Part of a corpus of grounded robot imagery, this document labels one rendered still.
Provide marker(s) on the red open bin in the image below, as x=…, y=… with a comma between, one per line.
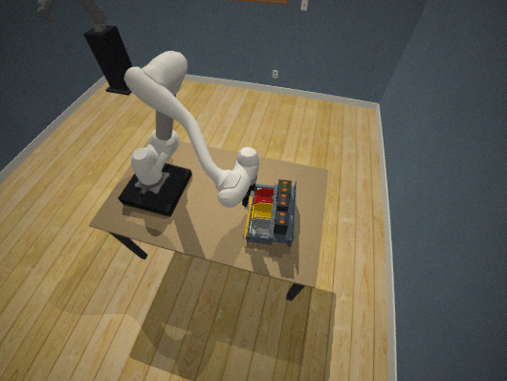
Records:
x=264, y=194

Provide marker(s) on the yellow open bin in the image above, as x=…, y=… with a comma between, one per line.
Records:
x=263, y=210

